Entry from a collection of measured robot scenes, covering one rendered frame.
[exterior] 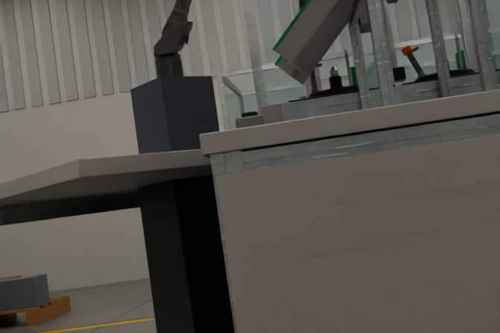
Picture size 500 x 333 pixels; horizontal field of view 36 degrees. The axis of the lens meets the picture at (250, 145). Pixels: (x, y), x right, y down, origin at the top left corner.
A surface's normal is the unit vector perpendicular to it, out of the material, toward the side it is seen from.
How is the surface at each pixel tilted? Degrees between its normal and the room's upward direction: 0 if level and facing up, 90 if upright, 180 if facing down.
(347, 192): 90
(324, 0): 90
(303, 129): 90
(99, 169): 90
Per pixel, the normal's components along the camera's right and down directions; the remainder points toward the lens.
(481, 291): -0.06, -0.07
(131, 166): 0.61, -0.15
